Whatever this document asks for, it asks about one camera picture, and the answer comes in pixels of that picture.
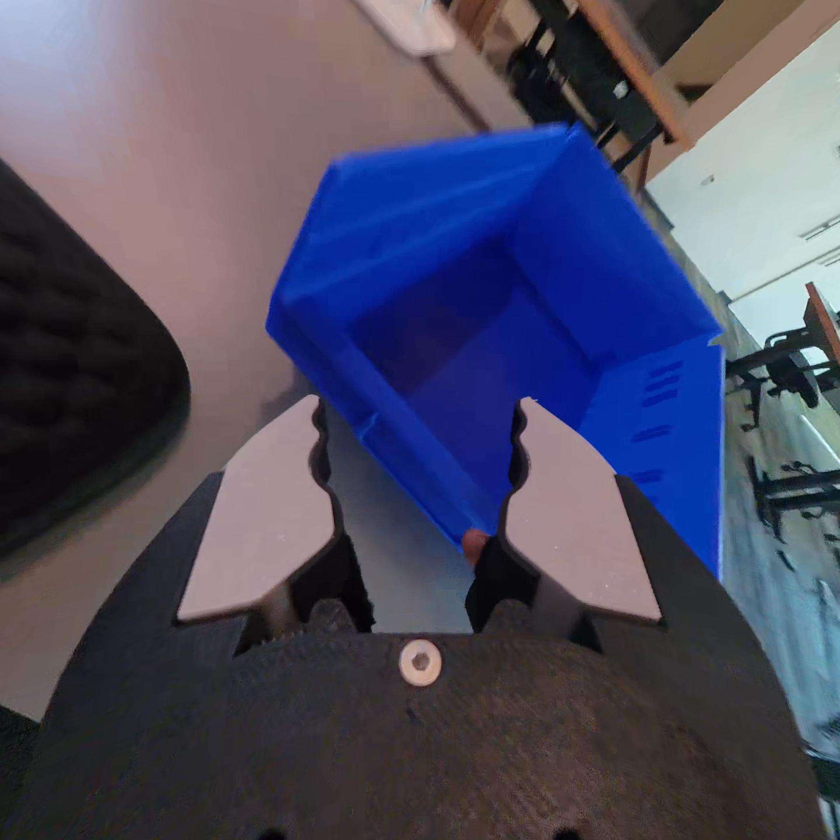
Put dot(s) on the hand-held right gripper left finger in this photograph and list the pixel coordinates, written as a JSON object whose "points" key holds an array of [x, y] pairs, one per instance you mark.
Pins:
{"points": [[262, 525]]}

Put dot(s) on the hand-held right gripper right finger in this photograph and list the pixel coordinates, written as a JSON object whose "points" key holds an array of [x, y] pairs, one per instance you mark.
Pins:
{"points": [[577, 531]]}

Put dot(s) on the blue plastic bin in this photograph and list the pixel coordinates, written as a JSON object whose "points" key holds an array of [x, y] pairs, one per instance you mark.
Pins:
{"points": [[558, 262]]}

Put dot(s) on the person's right hand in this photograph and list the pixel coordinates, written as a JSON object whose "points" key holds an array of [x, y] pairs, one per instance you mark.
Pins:
{"points": [[476, 544]]}

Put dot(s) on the black honeycomb seat cushion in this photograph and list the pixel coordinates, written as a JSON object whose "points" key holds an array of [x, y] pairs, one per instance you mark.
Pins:
{"points": [[79, 367]]}

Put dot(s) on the wooden top office desk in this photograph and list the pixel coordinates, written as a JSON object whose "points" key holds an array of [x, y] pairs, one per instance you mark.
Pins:
{"points": [[636, 65], [823, 321]]}

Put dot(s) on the instruction sign on white stand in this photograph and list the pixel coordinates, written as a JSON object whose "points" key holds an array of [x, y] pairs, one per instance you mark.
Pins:
{"points": [[413, 26]]}

